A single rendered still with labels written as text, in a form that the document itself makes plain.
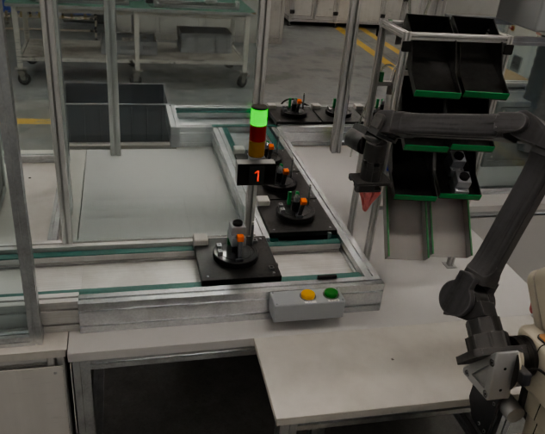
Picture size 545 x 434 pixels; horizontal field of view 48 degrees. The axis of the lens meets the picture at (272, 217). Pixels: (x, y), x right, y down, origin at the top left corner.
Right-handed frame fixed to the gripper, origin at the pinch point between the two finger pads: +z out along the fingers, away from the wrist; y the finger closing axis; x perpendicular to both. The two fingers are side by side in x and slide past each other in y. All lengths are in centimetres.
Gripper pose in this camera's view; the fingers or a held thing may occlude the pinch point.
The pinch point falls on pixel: (364, 207)
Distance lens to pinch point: 168.6
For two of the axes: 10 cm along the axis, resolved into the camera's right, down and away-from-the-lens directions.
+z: -0.8, 8.7, 4.9
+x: 2.2, 4.9, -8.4
